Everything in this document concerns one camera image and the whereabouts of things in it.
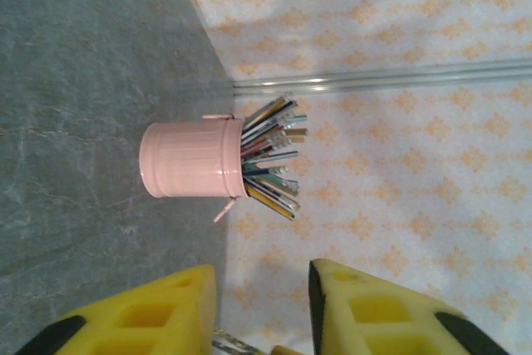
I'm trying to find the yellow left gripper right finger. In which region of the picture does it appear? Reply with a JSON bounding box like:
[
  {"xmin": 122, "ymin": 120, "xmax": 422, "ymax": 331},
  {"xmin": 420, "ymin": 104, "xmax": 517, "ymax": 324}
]
[{"xmin": 308, "ymin": 258, "xmax": 512, "ymax": 355}]

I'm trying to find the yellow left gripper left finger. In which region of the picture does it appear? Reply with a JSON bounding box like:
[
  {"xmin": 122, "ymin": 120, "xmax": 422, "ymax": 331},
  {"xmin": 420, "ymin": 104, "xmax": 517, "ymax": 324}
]
[{"xmin": 14, "ymin": 264, "xmax": 218, "ymax": 355}]

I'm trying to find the white orange patterned cloth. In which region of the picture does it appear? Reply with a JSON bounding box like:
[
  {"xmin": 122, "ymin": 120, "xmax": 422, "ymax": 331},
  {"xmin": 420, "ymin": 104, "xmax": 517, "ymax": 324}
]
[{"xmin": 168, "ymin": 0, "xmax": 532, "ymax": 355}]

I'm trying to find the pink metal bucket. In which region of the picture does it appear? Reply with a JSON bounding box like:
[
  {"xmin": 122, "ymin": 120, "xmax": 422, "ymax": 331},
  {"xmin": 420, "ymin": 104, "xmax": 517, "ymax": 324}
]
[{"xmin": 138, "ymin": 112, "xmax": 246, "ymax": 224}]

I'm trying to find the tan paper straw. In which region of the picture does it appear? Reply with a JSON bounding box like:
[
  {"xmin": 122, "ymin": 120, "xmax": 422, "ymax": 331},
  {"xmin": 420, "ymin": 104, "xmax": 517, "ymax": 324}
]
[{"xmin": 265, "ymin": 127, "xmax": 309, "ymax": 140}]

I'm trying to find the clear plastic rail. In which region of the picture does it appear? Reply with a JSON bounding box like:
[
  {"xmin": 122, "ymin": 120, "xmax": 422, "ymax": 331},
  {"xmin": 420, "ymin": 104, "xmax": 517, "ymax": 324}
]
[{"xmin": 230, "ymin": 58, "xmax": 532, "ymax": 99}]

